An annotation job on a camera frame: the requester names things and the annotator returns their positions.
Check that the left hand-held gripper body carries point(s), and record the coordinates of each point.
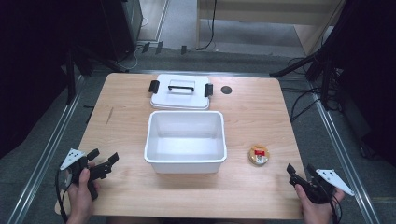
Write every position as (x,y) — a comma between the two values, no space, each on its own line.
(74,157)

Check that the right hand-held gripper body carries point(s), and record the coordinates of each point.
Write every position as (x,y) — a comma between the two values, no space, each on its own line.
(330,179)

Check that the person's right hand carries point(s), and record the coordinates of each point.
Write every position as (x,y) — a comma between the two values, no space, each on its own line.
(314,210)

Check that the person's left hand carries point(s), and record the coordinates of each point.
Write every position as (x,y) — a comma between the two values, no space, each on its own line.
(80,199)

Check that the round yellow snack packet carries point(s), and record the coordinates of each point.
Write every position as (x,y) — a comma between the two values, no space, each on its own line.
(258,155)

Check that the white plastic storage box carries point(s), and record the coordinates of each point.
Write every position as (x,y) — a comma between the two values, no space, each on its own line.
(185,146)

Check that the black metal stand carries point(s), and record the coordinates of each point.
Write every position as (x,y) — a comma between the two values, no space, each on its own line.
(71,77)

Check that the black curtain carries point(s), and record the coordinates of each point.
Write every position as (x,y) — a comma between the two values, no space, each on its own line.
(34,62)
(370,77)

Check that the black round table grommet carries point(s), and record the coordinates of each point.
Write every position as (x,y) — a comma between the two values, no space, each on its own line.
(226,90)

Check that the black tripod stand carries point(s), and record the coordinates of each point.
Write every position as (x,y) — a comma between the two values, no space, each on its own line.
(295,64)

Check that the black computer tower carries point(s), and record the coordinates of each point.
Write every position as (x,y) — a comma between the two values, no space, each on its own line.
(123,28)

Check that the light wooden cabinet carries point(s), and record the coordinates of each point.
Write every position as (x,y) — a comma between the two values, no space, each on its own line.
(267,12)

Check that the metal floor rail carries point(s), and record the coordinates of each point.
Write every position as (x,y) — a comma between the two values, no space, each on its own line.
(46,152)
(339,149)

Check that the small black floor bracket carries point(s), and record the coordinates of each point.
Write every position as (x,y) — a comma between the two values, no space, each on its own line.
(159,47)
(145,47)
(183,49)

